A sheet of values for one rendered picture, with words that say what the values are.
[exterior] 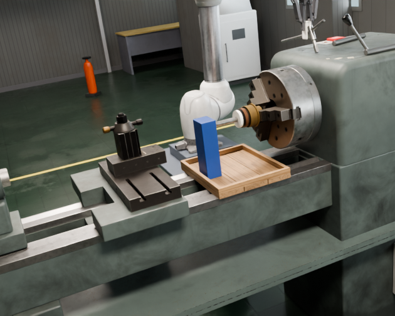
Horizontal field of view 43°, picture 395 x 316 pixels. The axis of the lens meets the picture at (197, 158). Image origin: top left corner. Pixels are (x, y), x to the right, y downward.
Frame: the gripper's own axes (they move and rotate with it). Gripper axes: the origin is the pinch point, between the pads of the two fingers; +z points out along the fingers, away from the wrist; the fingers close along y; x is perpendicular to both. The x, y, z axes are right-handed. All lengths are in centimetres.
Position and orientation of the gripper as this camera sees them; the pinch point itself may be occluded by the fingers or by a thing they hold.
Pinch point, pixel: (306, 30)
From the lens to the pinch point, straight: 219.4
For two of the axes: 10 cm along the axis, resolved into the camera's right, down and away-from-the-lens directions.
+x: 4.1, 2.8, -8.7
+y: -9.1, 2.5, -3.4
